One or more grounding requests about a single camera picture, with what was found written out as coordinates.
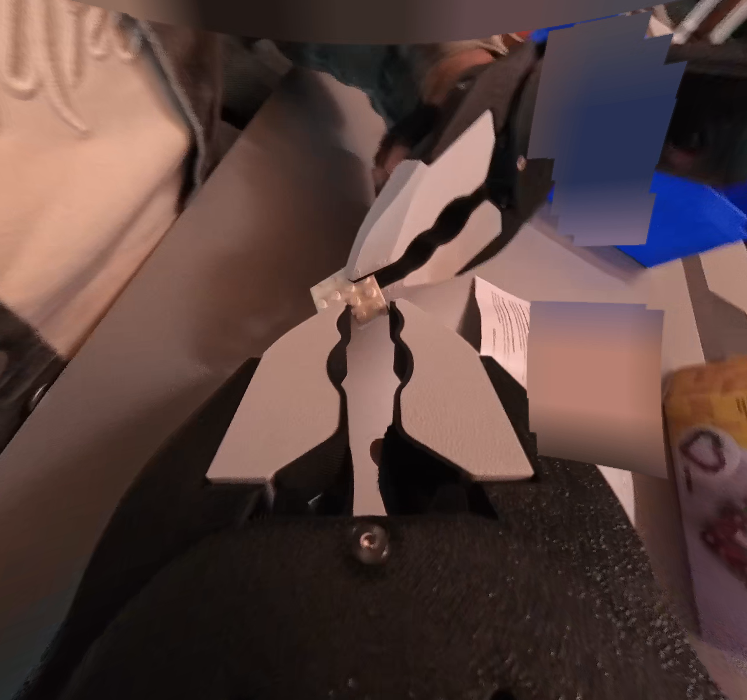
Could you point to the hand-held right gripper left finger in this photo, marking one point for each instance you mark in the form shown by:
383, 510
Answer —
280, 414

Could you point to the yellow cardboard box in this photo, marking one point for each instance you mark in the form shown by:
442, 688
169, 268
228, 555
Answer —
712, 478

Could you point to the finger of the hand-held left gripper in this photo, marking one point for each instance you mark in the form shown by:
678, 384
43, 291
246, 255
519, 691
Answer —
420, 198
461, 245

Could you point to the person's left hand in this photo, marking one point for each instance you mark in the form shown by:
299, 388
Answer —
455, 69

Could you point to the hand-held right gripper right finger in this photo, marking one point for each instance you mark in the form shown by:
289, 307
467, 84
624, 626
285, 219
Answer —
461, 414

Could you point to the flower print instruction booklet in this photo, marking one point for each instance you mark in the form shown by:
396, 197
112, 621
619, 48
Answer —
505, 332

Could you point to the white lego plate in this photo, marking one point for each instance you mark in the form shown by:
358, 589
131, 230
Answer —
356, 297

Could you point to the blue plastic bin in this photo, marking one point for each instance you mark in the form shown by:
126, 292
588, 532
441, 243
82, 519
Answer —
688, 215

